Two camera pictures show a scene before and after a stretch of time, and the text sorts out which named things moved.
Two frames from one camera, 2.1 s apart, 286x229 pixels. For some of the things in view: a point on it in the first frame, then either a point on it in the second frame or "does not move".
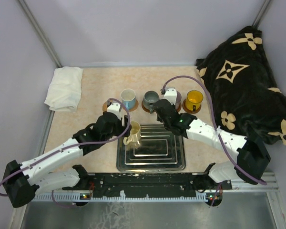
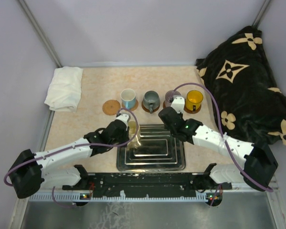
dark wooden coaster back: [145, 109] does not move
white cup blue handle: [128, 96] does not move
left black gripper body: [118, 130] -> [122, 140]
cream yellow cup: [135, 136] does not move
